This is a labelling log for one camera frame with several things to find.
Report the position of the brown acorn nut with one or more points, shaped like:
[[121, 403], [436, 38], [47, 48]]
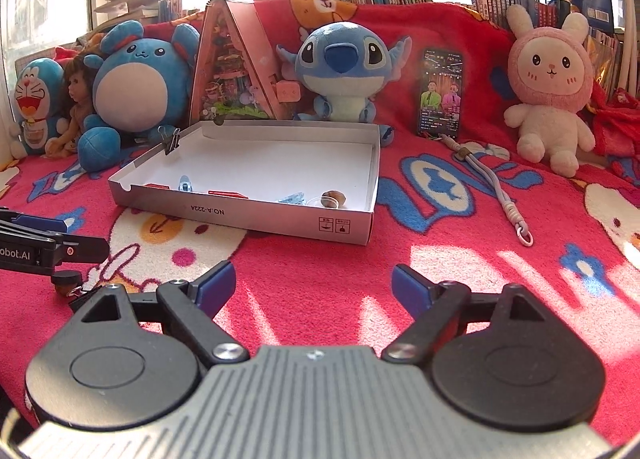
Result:
[[333, 199]]

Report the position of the pink bunny plush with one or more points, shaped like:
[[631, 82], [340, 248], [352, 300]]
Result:
[[550, 72]]

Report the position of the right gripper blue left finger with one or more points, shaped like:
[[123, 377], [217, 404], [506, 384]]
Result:
[[212, 290]]

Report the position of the blue Stitch plush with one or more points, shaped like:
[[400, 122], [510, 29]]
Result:
[[345, 64]]

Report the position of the red crayon cap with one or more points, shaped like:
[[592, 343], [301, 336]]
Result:
[[157, 186]]

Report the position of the black round puck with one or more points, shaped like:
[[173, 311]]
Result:
[[66, 281]]

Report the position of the light blue hair clip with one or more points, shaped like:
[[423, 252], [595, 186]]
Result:
[[185, 184], [296, 199]]

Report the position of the white cardboard box tray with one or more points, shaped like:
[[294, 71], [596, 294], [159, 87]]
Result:
[[241, 168]]

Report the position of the pink red cartoon blanket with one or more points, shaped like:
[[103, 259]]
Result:
[[433, 213]]

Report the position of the pink triangular toy house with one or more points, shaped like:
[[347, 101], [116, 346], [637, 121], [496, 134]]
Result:
[[237, 74]]

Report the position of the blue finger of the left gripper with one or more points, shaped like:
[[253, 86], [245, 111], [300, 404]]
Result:
[[39, 223]]

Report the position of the brown haired doll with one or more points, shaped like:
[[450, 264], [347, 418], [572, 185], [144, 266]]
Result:
[[76, 106]]

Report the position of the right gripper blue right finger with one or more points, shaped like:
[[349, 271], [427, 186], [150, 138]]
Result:
[[414, 292]]

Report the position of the blue round mouse plush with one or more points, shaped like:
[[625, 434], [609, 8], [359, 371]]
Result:
[[142, 89]]

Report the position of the smartphone with lit screen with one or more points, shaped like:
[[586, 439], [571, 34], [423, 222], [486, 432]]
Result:
[[440, 97]]

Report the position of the small black binder clip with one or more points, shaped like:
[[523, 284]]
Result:
[[169, 137]]

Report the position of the Doraemon plush toy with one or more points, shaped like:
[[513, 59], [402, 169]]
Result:
[[37, 96]]

